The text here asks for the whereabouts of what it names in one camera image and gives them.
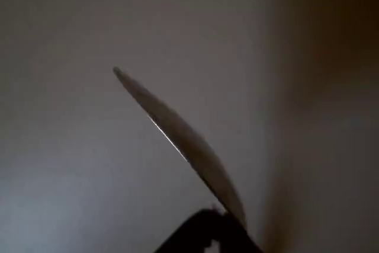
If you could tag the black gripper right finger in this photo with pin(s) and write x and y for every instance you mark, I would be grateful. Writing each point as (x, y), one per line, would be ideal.
(237, 238)

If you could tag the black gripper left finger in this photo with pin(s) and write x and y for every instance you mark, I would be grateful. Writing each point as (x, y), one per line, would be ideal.
(189, 232)

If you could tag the silver metal spoon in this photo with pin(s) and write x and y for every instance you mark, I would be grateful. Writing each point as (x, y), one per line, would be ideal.
(183, 134)

